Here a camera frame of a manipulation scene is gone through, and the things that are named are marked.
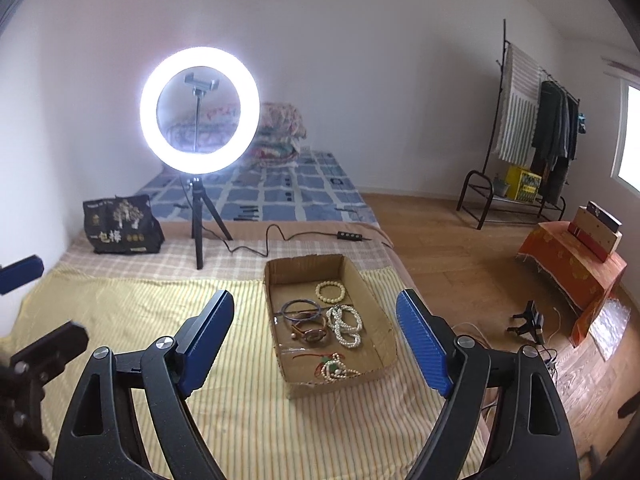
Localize small pearl bracelet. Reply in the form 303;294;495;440
319;352;362;382

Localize long white pearl necklace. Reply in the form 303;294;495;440
325;303;364;350

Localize cream bead bracelet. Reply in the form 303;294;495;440
314;279;348;304

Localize dark blue bangle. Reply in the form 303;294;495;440
279;298;322;323

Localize small black phone stand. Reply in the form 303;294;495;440
506;300;544;344

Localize black snack bag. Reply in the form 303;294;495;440
82;194;165;255

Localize yellow striped cloth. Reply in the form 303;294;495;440
1;266;442;479

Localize orange covered box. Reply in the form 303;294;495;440
518;221;627;347

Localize black tripod stand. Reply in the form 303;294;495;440
191;177;232;270

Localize stacked boxes on orange cover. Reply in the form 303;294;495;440
568;206;623;261

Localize brown cardboard box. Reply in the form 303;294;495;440
264;254;398;399

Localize checkered pink bedsheet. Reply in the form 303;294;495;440
54;221;400;281

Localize black clothes rack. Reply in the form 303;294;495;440
456;24;579;231

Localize yellow box on rack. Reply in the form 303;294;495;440
506;165;541;203

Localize phone holder clamp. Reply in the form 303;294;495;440
183;73;219;98

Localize dark hanging clothes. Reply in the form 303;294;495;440
530;80;579;205

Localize striped hanging towel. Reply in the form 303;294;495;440
494;42;542;167

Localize folded floral quilt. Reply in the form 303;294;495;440
163;102;307;166

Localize blue patterned bedsheet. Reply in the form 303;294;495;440
134;148;379;226

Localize white ring light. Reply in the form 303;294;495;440
139;47;260;176

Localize brown leather bracelet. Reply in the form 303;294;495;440
286;323;334;348

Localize black power cable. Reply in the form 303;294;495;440
219;223;394;256

